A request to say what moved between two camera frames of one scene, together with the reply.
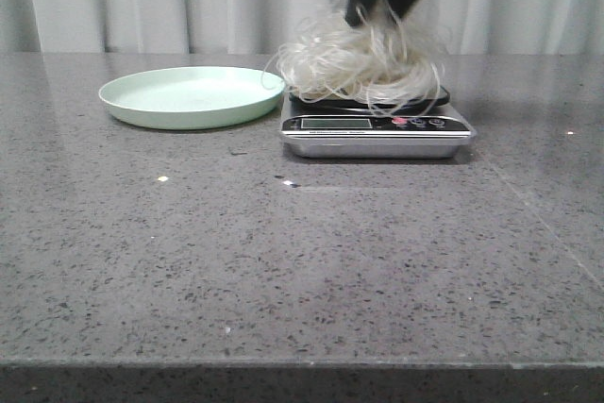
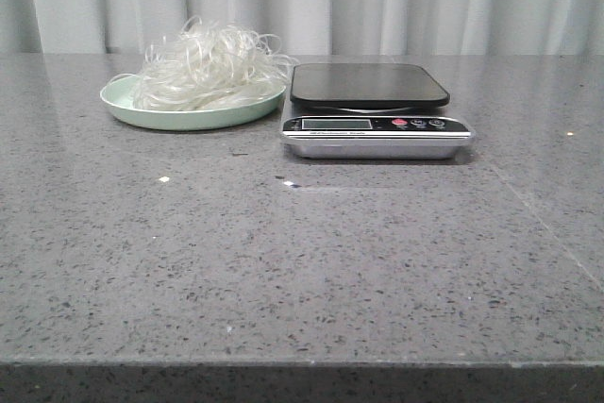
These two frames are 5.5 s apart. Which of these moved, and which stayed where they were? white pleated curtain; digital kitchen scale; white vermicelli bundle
Moved: white vermicelli bundle
Stayed: digital kitchen scale; white pleated curtain
